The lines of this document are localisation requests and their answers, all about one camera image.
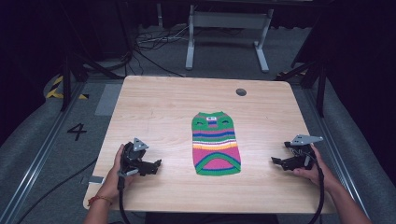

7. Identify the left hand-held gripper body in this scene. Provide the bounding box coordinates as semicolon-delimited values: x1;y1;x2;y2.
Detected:
119;137;150;179

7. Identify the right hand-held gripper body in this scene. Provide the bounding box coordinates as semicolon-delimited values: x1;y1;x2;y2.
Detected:
283;133;324;172

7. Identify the person's right hand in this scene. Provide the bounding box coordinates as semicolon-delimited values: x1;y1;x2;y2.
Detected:
292;144;341;191

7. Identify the person's left hand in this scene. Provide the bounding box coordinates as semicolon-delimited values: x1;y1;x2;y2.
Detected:
98;143;138;201

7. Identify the silver tape piece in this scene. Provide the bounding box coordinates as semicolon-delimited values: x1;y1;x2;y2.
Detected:
88;175;106;185

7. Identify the striped knitted pet sweater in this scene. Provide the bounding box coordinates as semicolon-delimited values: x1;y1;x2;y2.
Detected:
191;110;243;177

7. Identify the black metal stand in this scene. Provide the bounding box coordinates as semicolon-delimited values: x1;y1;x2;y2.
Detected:
59;0;126;113
274;18;329;119

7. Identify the person's dark clothing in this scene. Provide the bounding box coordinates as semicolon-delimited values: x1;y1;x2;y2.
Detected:
144;212;280;224

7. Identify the aluminium floor rail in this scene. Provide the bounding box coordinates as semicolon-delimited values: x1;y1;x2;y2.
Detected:
0;81;86;224
303;88;372;218

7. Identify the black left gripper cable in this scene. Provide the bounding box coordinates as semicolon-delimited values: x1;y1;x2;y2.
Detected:
117;175;133;224

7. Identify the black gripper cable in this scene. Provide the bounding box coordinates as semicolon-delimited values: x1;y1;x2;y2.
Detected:
307;155;327;224
117;175;133;224

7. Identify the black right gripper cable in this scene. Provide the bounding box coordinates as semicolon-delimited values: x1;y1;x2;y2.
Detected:
307;155;327;224

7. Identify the red orange string bracelet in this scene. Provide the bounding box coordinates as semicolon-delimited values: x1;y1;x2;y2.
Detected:
87;194;114;207

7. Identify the thin black floor cable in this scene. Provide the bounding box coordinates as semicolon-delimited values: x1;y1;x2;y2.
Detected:
14;157;99;224

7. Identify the bundle of floor cables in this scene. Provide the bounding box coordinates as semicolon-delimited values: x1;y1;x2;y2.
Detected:
90;23;191;78

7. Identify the white metal desk frame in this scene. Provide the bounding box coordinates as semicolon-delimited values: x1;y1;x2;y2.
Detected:
185;4;276;75

